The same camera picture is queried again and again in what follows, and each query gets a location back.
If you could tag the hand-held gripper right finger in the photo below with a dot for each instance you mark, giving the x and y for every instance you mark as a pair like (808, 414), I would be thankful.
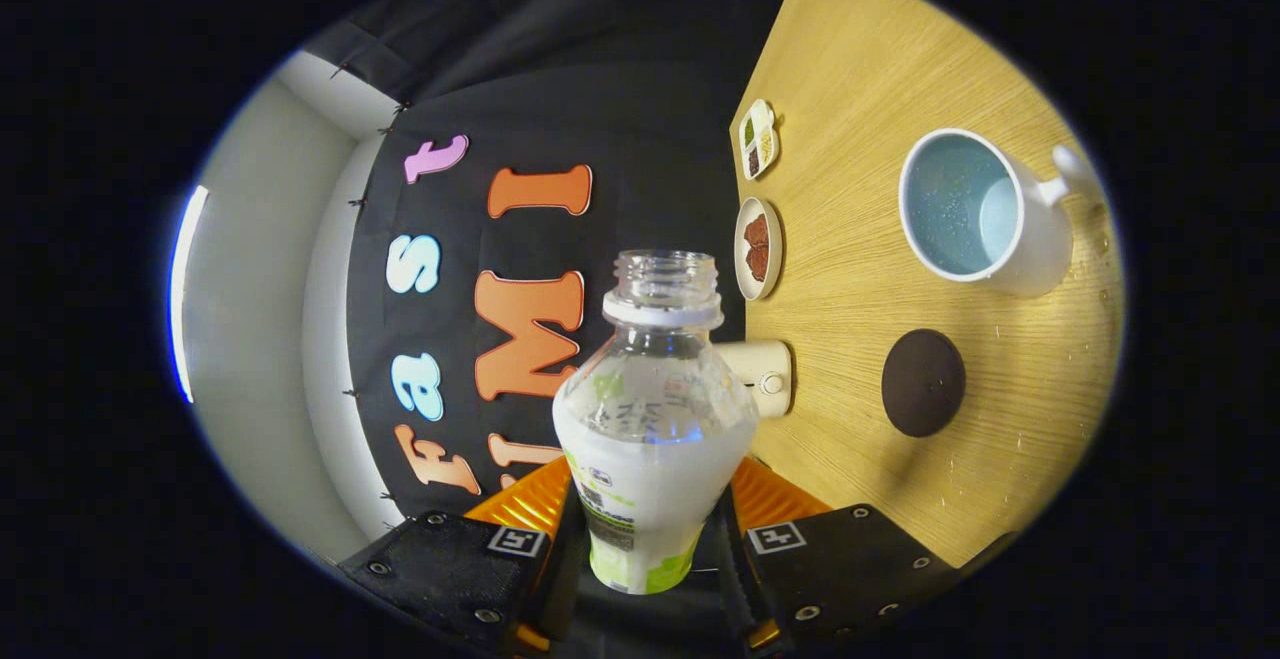
(850, 569)

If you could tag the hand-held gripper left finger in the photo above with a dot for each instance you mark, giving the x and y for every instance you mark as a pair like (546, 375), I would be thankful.
(450, 569)

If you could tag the dark brown round coaster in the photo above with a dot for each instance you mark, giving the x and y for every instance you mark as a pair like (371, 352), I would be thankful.
(923, 383)

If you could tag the clear plastic juice bottle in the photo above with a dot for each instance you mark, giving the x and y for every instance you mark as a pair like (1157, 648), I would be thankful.
(650, 469)

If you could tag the white cup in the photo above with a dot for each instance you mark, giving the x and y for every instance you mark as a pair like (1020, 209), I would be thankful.
(1035, 249)

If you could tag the white toaster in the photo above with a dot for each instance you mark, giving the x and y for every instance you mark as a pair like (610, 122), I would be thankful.
(755, 364)

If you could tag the brown food piece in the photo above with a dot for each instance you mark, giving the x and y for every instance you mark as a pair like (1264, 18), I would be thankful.
(758, 264)
(757, 231)

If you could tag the small round white plate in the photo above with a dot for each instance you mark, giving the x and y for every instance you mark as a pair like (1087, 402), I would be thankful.
(741, 254)

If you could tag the ceiling light strip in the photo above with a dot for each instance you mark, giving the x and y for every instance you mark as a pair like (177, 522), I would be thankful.
(188, 289)

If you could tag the white divided snack dish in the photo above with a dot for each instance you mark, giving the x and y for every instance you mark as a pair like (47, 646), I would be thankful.
(765, 144)

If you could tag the black backdrop cloth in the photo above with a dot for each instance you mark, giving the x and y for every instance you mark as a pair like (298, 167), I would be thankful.
(620, 119)

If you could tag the wooden table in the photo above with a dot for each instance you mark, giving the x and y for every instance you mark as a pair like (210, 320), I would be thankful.
(880, 69)

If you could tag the row of black cloth clips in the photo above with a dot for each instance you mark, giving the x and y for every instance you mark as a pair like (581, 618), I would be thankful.
(343, 66)

